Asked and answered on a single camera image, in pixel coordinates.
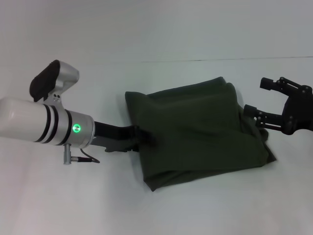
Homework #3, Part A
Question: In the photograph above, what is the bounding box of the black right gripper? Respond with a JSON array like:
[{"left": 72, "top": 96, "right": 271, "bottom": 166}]
[{"left": 243, "top": 76, "right": 313, "bottom": 136}]

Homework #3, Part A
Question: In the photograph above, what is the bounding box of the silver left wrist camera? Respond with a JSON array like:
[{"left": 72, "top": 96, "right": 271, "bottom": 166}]
[{"left": 29, "top": 59, "right": 80, "bottom": 106}]

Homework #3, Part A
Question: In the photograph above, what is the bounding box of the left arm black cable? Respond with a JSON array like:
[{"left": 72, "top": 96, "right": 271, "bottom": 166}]
[{"left": 72, "top": 148, "right": 100, "bottom": 164}]

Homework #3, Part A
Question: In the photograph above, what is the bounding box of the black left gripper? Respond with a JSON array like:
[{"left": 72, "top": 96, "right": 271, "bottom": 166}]
[{"left": 92, "top": 120, "right": 157, "bottom": 154}]

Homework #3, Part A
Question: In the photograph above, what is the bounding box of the dark green shirt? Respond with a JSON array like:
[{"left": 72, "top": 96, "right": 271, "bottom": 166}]
[{"left": 124, "top": 76, "right": 278, "bottom": 192}]

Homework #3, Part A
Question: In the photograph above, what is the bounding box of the silver left spring connector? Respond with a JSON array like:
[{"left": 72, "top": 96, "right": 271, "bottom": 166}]
[{"left": 63, "top": 143, "right": 74, "bottom": 166}]

